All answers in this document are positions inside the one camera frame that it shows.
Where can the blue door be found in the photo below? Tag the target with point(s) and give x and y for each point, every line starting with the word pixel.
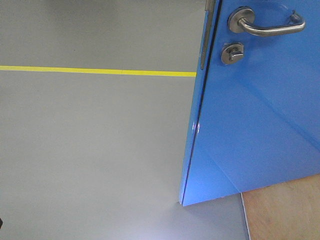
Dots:
pixel 256 122

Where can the metal door latch plate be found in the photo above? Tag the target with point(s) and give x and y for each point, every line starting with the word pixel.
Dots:
pixel 209 8

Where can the silver thumb-turn lock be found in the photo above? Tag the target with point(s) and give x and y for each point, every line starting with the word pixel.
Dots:
pixel 232 53

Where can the plywood base platform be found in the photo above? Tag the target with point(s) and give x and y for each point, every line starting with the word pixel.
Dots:
pixel 284 211

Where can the silver door lever handle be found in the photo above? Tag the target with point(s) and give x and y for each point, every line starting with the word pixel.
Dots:
pixel 243 20

